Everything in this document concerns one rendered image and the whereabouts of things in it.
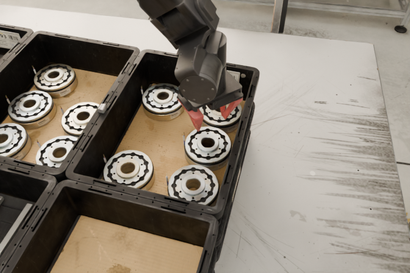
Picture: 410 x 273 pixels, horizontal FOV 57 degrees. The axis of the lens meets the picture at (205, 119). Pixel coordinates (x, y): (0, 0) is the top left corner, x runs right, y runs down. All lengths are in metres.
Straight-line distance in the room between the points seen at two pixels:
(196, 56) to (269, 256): 0.50
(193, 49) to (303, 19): 2.32
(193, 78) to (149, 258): 0.35
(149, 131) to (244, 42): 0.61
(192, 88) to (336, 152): 0.60
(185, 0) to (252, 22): 2.21
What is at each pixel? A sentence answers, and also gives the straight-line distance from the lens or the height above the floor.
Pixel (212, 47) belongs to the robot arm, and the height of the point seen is 1.15.
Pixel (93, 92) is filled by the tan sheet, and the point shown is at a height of 0.83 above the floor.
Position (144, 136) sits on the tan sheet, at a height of 0.83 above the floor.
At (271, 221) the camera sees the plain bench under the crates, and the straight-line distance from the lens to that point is 0.93.
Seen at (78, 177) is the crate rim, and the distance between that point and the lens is 0.74.
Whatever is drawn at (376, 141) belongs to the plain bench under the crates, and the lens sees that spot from 1.15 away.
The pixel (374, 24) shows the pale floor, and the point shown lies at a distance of 2.98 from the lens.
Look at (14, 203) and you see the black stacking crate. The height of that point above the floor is 0.83.
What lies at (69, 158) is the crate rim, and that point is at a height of 0.93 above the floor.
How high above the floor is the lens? 1.51
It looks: 48 degrees down
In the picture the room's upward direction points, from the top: straight up
